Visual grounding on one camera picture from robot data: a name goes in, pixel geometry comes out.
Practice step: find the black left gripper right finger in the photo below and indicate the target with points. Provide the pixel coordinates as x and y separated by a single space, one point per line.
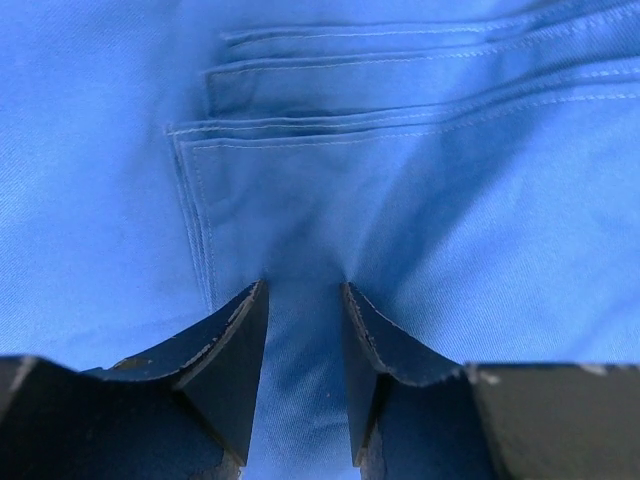
377 354

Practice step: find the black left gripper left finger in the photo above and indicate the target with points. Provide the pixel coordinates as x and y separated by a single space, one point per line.
211 368

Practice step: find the blue surgical drape cloth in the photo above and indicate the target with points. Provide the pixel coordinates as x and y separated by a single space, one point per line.
472 166

